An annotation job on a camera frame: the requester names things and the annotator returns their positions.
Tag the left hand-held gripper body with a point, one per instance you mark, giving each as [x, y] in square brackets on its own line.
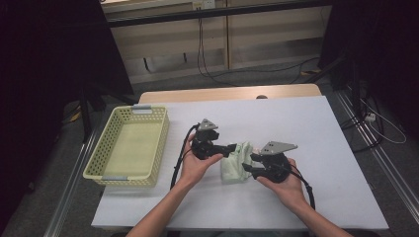
[206, 148]

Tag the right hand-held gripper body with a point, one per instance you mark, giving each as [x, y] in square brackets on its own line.
[276, 168]

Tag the light green baby shirt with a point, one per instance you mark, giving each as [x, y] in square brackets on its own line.
[234, 168]

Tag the pale yellow perforated basket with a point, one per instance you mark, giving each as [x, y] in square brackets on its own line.
[131, 151]

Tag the person's left hand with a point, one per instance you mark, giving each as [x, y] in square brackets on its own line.
[194, 169]

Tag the person's right hand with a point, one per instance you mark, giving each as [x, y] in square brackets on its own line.
[290, 191]

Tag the round table grommet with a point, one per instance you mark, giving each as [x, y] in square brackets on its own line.
[262, 96]

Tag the white power plug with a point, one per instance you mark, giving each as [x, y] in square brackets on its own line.
[370, 117]

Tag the vertical wooden strip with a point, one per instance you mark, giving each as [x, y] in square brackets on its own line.
[226, 39]

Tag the black stand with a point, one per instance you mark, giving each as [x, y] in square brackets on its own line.
[354, 85]
[86, 115]

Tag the yellow floor marker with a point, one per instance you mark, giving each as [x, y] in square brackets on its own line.
[75, 117]

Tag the black horizontal bar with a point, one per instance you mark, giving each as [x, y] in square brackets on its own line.
[214, 13]

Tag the black curtain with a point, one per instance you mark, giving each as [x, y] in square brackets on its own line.
[49, 65]
[378, 39]

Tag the metal floor rail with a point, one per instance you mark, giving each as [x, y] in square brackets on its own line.
[388, 168]
[67, 191]

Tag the white wall power socket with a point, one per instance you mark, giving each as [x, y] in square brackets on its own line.
[204, 4]

